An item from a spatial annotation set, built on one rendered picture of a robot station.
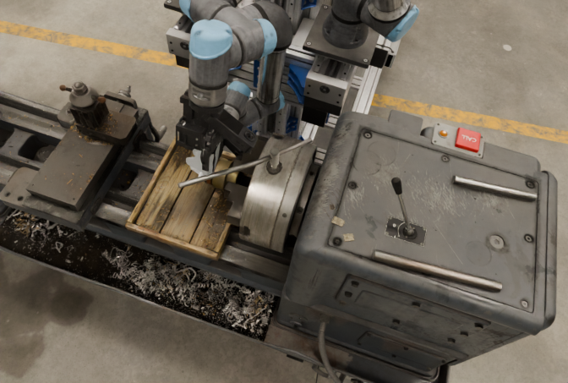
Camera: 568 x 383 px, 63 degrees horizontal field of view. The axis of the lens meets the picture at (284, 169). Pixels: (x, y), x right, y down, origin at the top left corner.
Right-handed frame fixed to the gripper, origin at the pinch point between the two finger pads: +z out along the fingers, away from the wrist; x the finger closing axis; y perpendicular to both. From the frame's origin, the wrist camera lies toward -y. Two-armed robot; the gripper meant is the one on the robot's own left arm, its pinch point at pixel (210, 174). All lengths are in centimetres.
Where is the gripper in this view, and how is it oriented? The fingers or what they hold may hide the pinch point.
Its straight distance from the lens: 107.1
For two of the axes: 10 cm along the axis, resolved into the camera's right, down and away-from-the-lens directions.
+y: -9.5, -3.0, 1.0
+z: -1.6, 7.4, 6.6
